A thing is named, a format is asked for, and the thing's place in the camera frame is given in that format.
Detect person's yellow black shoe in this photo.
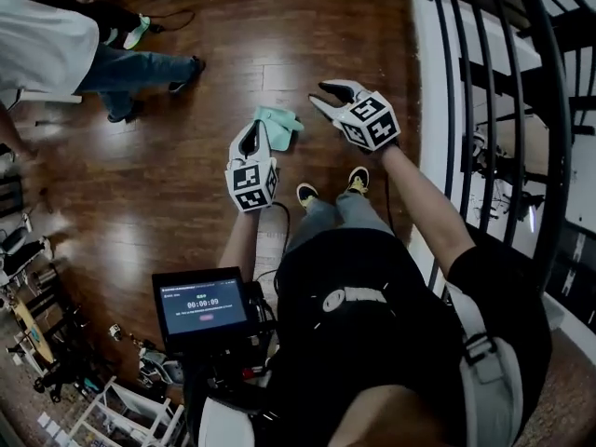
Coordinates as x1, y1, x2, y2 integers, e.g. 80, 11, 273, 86
295, 183, 320, 210
345, 165, 371, 196

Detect floor cable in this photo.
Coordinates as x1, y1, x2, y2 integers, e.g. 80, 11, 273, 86
147, 8, 196, 35

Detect person's left yellow black shoe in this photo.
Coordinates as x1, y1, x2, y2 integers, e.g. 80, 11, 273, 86
295, 183, 320, 210

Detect black recording rig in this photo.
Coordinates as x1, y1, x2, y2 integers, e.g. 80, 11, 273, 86
183, 281, 281, 413

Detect person's left forearm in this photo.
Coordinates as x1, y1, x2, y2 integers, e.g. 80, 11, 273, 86
217, 210, 261, 281

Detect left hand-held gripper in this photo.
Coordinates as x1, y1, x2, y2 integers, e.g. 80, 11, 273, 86
224, 120, 279, 214

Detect white metal rack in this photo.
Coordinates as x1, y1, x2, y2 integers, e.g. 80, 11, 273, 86
68, 373, 188, 447

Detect black metal railing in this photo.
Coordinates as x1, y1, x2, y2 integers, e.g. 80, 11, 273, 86
427, 0, 596, 300

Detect black grey chair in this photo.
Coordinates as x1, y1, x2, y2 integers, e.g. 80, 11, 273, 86
0, 224, 53, 284

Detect black monitor screen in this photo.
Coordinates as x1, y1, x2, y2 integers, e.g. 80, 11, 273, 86
151, 266, 255, 345

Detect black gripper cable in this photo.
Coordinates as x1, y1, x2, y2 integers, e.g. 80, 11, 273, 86
271, 199, 292, 253

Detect wooden board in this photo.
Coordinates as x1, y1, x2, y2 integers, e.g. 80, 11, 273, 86
8, 290, 56, 366

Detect grey shoulder bag strap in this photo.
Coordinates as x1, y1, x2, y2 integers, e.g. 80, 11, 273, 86
444, 280, 525, 447

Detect person's right forearm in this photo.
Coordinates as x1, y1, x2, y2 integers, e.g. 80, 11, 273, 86
379, 144, 477, 278

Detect person's right yellow black shoe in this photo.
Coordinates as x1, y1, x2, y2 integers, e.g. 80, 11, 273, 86
345, 165, 371, 196

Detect person's black shirt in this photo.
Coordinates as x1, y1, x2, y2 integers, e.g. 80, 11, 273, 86
267, 228, 553, 447

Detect light green cloth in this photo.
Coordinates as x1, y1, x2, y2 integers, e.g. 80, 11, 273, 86
252, 104, 305, 153

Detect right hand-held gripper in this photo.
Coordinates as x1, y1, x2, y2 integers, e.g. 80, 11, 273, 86
307, 78, 402, 154

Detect person's grey jeans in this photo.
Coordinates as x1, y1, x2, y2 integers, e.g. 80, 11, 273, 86
283, 191, 397, 255

